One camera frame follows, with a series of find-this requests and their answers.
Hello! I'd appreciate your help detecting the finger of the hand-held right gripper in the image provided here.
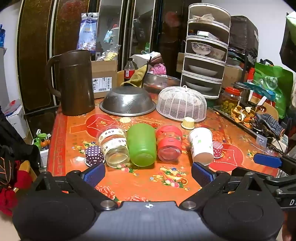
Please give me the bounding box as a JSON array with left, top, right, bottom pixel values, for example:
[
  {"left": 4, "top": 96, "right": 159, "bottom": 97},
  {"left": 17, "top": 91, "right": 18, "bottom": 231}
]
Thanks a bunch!
[
  {"left": 231, "top": 167, "right": 296, "bottom": 187},
  {"left": 253, "top": 153, "right": 296, "bottom": 173}
]

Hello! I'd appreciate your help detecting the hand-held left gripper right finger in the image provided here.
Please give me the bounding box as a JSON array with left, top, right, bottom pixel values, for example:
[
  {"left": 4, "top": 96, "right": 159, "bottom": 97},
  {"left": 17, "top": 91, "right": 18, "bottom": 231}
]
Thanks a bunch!
[{"left": 179, "top": 162, "right": 274, "bottom": 211}]

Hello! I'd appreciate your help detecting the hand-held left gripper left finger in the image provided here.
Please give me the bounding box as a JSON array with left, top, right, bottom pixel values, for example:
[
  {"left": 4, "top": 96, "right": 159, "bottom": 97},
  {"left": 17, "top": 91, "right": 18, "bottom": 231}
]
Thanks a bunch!
[{"left": 32, "top": 163, "right": 119, "bottom": 212}]

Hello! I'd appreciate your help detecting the white paper cup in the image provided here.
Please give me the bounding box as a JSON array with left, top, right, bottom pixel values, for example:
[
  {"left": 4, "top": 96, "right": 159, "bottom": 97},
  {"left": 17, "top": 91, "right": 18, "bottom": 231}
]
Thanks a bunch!
[{"left": 187, "top": 127, "right": 214, "bottom": 166}]

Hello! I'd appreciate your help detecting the clear glass cup with label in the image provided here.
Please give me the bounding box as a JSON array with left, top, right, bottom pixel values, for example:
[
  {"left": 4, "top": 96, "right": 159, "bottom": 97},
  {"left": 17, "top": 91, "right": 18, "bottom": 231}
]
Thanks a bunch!
[{"left": 97, "top": 125, "right": 130, "bottom": 168}]

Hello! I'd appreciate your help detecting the small yellow cup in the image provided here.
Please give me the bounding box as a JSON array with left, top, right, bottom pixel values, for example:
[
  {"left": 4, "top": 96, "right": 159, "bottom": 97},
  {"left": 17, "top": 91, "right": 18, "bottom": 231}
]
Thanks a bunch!
[{"left": 181, "top": 117, "right": 195, "bottom": 130}]

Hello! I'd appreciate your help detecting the green plastic cup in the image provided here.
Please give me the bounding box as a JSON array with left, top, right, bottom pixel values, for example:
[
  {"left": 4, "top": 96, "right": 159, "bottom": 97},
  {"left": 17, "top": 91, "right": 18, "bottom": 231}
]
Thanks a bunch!
[{"left": 126, "top": 123, "right": 157, "bottom": 167}]

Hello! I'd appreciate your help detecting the purple dotted cupcake liner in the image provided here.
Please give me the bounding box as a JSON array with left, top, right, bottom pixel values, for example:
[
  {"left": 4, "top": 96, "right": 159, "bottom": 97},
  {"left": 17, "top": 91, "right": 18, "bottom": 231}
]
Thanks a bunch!
[{"left": 85, "top": 146, "right": 106, "bottom": 167}]

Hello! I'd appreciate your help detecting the red dotted cupcake liner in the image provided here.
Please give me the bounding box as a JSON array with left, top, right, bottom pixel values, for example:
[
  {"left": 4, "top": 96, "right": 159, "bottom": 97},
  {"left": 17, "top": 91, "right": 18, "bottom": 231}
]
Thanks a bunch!
[
  {"left": 212, "top": 141, "right": 224, "bottom": 159},
  {"left": 119, "top": 117, "right": 132, "bottom": 130}
]

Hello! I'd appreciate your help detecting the dark knitted cloth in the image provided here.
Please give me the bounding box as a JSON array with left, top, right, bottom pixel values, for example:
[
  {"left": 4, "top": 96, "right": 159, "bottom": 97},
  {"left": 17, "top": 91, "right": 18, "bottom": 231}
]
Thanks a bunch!
[{"left": 255, "top": 113, "right": 284, "bottom": 138}]

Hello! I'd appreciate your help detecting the dark tray of orange peels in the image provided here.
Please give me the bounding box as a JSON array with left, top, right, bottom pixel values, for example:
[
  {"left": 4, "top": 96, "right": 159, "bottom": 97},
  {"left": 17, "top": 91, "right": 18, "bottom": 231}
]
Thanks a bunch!
[{"left": 213, "top": 105, "right": 278, "bottom": 138}]

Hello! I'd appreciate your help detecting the red printed tablecloth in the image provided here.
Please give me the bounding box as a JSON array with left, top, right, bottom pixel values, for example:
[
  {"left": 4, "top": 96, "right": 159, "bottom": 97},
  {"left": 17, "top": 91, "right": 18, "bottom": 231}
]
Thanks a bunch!
[{"left": 46, "top": 93, "right": 285, "bottom": 209}]

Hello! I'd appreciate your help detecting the green toy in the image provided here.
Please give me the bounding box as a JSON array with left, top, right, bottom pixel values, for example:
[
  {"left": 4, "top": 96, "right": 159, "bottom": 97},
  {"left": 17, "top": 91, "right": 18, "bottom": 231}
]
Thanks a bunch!
[{"left": 32, "top": 129, "right": 52, "bottom": 151}]

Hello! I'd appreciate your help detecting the red lid pickle jar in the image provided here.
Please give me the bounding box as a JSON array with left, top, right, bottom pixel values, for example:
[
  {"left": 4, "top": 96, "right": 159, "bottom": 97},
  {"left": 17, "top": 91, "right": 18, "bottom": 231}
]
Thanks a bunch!
[{"left": 219, "top": 87, "right": 241, "bottom": 115}]

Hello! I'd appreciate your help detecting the white plastic mesh food cover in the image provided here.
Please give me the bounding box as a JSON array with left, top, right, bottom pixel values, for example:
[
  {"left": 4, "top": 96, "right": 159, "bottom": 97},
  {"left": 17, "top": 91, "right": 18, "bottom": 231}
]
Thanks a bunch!
[{"left": 156, "top": 85, "right": 208, "bottom": 121}]

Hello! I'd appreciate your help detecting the green shopping bag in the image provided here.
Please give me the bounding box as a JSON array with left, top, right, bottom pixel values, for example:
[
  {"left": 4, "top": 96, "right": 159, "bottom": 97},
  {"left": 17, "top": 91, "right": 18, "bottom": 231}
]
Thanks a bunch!
[{"left": 253, "top": 59, "right": 294, "bottom": 119}]

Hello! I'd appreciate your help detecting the steel colander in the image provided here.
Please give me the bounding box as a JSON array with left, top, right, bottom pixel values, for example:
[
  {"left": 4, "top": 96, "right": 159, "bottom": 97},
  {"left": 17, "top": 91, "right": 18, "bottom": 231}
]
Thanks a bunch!
[{"left": 99, "top": 86, "right": 157, "bottom": 116}]

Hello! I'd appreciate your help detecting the red cloth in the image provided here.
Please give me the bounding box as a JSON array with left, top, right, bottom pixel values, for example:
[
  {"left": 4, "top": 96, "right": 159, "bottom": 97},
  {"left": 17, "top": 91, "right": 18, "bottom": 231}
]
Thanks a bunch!
[{"left": 0, "top": 170, "right": 33, "bottom": 216}]

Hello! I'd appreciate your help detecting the dark clothing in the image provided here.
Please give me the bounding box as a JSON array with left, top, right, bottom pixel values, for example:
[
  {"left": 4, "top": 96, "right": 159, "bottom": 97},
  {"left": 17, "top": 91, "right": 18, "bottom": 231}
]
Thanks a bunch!
[{"left": 0, "top": 106, "right": 41, "bottom": 186}]

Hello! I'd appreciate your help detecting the white plate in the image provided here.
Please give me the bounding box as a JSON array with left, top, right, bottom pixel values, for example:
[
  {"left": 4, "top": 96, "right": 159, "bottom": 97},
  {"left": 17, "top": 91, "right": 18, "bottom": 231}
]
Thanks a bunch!
[
  {"left": 184, "top": 81, "right": 213, "bottom": 92},
  {"left": 188, "top": 65, "right": 218, "bottom": 76}
]

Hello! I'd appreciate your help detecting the brown plastic pitcher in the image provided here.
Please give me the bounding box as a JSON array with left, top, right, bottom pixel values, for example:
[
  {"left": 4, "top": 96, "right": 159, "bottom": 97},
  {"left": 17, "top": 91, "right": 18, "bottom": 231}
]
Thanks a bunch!
[{"left": 46, "top": 49, "right": 95, "bottom": 116}]

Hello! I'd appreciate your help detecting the cardboard box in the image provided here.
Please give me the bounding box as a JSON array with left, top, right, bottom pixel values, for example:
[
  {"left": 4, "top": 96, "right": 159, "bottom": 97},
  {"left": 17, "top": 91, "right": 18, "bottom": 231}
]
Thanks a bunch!
[{"left": 91, "top": 60, "right": 118, "bottom": 99}]

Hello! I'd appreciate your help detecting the white box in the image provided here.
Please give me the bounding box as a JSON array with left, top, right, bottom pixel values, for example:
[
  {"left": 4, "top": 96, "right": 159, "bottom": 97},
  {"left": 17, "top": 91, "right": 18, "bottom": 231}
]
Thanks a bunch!
[{"left": 4, "top": 99, "right": 28, "bottom": 140}]

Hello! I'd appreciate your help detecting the large steel basin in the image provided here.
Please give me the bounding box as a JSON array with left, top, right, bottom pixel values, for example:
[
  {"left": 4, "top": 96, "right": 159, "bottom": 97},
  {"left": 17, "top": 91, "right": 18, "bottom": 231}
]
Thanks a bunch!
[{"left": 142, "top": 74, "right": 181, "bottom": 93}]

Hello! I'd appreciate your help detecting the yellow-green cloth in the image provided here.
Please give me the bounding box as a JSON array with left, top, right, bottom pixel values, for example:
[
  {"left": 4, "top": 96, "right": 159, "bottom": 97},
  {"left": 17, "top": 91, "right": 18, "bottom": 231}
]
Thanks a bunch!
[{"left": 128, "top": 64, "right": 149, "bottom": 88}]

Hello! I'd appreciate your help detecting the cola bottle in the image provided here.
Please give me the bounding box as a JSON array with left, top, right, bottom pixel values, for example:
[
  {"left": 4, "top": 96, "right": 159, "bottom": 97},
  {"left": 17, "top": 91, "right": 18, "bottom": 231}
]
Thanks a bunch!
[{"left": 123, "top": 58, "right": 136, "bottom": 83}]

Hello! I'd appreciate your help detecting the pink cloth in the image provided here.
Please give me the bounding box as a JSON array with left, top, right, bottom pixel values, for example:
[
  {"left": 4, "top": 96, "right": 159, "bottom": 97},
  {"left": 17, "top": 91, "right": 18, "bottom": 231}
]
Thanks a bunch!
[{"left": 150, "top": 63, "right": 167, "bottom": 76}]

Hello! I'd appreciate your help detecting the floral bowl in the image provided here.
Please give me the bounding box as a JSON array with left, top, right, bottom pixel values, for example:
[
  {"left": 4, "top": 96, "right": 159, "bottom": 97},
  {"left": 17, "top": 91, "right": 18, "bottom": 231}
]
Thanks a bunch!
[{"left": 209, "top": 48, "right": 226, "bottom": 60}]

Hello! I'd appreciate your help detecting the clear bag of pasta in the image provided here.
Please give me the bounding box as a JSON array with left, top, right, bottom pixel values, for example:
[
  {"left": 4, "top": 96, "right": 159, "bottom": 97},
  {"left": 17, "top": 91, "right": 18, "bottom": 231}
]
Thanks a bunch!
[{"left": 97, "top": 45, "right": 121, "bottom": 62}]

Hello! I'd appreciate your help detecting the white plastic bag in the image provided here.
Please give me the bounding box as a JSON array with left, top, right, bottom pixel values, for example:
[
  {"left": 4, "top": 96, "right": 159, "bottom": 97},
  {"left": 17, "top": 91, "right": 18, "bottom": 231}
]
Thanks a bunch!
[{"left": 130, "top": 52, "right": 163, "bottom": 65}]

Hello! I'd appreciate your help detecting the blue patterned bowl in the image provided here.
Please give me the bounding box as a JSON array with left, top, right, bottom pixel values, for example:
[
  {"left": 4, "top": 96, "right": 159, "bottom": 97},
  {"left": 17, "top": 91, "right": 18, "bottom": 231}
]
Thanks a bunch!
[{"left": 191, "top": 42, "right": 213, "bottom": 56}]

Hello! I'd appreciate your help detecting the black bag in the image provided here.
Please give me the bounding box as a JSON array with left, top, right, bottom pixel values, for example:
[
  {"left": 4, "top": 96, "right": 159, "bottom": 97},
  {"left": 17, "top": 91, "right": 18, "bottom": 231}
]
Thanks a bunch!
[{"left": 228, "top": 15, "right": 259, "bottom": 56}]

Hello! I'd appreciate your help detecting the white tiered dish rack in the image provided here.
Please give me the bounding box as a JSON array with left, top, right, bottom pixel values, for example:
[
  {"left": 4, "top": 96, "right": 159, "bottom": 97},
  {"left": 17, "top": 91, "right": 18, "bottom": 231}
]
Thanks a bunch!
[{"left": 180, "top": 3, "right": 232, "bottom": 99}]

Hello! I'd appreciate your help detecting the dark wooden cabinet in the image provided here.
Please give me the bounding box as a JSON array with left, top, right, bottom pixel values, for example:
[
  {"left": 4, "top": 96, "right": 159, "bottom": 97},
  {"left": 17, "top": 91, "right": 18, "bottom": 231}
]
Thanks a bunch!
[{"left": 16, "top": 0, "right": 202, "bottom": 137}]

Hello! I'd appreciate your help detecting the blue snack bag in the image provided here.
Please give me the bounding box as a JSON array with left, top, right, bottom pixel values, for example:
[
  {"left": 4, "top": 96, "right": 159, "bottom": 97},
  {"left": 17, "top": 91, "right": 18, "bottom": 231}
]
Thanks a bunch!
[{"left": 77, "top": 12, "right": 99, "bottom": 53}]

